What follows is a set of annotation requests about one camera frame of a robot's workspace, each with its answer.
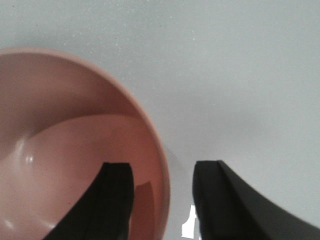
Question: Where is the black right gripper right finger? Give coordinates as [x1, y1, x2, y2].
[192, 160, 320, 240]

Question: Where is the pink plastic bowl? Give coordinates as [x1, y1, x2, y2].
[0, 47, 170, 240]

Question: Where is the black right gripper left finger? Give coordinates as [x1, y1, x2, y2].
[45, 162, 134, 240]

